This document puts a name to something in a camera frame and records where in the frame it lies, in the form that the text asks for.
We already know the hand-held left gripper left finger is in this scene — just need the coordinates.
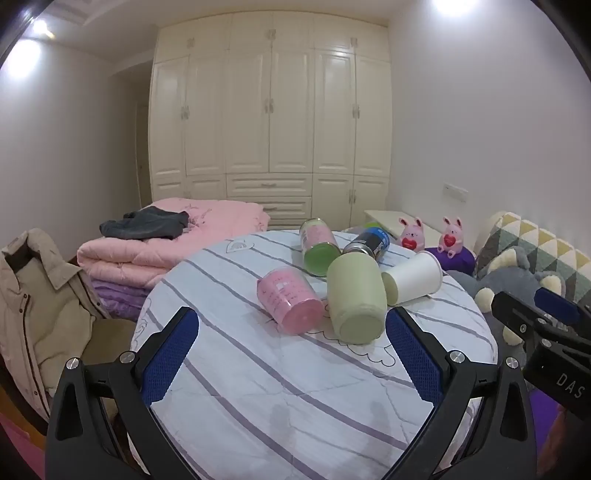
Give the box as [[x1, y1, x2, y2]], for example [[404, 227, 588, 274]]
[[45, 306, 199, 480]]

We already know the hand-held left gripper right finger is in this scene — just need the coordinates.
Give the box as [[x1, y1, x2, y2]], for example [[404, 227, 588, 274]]
[[385, 305, 539, 480]]

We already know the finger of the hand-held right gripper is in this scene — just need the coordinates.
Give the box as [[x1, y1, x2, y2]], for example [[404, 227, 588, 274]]
[[534, 286, 591, 325], [491, 290, 551, 343]]

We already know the white paper cup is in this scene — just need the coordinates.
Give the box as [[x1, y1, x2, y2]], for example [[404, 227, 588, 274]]
[[381, 250, 444, 306]]

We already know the light green cup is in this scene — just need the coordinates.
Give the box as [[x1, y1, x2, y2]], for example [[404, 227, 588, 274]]
[[326, 253, 387, 345]]

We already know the pink plastic cup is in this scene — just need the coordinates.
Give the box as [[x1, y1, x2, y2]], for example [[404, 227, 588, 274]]
[[257, 267, 324, 336]]

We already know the black and blue cup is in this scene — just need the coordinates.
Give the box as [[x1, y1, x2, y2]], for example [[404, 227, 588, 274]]
[[342, 226, 391, 265]]

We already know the clear cup with green lid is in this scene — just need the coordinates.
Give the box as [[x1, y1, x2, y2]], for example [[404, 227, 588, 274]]
[[298, 218, 342, 278]]

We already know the grey plush toy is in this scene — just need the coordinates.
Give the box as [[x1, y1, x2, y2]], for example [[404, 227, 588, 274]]
[[445, 247, 578, 347]]

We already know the purple cloth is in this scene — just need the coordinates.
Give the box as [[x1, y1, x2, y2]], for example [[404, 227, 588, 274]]
[[527, 390, 572, 480]]

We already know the triangle patterned pillow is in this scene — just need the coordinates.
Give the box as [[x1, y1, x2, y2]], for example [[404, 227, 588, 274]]
[[475, 211, 591, 305]]

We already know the purple cushion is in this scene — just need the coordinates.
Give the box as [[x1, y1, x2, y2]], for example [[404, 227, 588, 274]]
[[425, 247, 476, 277]]

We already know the purple folded blanket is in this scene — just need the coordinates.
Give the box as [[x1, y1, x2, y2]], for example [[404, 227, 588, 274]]
[[90, 277, 154, 322]]

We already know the pink bunny toy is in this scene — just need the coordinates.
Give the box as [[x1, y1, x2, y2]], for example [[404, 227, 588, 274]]
[[437, 217, 465, 258], [398, 217, 426, 252]]

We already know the pink folded quilt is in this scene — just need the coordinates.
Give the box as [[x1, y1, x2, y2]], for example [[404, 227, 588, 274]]
[[76, 198, 271, 291]]

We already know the striped white tablecloth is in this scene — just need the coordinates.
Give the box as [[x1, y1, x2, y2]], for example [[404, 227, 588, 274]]
[[130, 229, 502, 480]]

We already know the dark grey garment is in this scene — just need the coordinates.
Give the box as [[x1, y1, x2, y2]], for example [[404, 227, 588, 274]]
[[100, 206, 191, 241]]

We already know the beige jacket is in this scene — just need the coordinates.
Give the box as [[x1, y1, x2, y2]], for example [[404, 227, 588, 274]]
[[0, 228, 112, 423]]

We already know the cream wardrobe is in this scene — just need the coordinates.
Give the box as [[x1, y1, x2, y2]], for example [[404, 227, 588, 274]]
[[148, 11, 393, 232]]

